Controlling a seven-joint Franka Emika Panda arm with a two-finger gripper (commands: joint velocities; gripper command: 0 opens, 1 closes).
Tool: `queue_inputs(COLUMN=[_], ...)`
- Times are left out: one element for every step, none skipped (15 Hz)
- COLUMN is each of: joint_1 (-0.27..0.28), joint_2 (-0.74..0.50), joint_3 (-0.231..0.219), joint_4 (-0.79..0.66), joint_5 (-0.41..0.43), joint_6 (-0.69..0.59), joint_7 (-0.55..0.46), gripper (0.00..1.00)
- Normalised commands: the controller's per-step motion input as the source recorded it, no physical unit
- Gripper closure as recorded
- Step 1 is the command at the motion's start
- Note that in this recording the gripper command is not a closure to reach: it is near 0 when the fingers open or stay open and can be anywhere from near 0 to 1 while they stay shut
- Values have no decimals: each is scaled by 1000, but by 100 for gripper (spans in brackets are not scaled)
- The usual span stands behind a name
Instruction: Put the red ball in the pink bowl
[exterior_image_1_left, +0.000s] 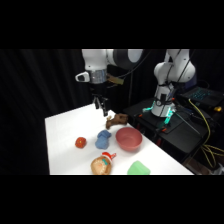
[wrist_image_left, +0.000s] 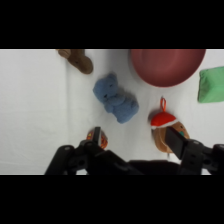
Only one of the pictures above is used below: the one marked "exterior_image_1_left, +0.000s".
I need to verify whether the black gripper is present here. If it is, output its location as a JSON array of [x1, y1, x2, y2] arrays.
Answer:
[[89, 82, 110, 118]]

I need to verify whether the red ball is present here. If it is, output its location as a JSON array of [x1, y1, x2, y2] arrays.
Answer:
[[74, 136, 88, 150]]

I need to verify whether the pink bowl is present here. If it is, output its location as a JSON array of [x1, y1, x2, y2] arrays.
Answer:
[[115, 126, 144, 152]]

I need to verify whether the brown plush toy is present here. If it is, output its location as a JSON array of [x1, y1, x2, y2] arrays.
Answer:
[[105, 112, 130, 131]]

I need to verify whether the blue plush toy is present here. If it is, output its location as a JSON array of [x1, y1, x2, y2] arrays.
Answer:
[[94, 129, 113, 150]]

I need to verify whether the orange plush with red loop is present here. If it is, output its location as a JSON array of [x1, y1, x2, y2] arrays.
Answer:
[[90, 151, 117, 176]]

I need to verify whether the black curtain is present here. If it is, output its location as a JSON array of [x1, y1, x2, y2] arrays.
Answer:
[[0, 49, 224, 176]]

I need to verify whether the green bean bag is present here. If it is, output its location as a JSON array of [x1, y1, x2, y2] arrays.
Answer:
[[126, 160, 152, 176]]

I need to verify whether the black robot stand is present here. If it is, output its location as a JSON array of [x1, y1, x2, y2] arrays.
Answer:
[[122, 97, 224, 165]]

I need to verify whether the black laptop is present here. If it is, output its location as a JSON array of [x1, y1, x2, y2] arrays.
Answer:
[[179, 85, 224, 109]]

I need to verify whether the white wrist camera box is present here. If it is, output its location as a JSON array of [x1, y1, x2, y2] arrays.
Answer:
[[75, 71, 91, 84]]

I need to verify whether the yellow cable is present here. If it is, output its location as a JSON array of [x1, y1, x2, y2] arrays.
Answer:
[[187, 98, 224, 169]]

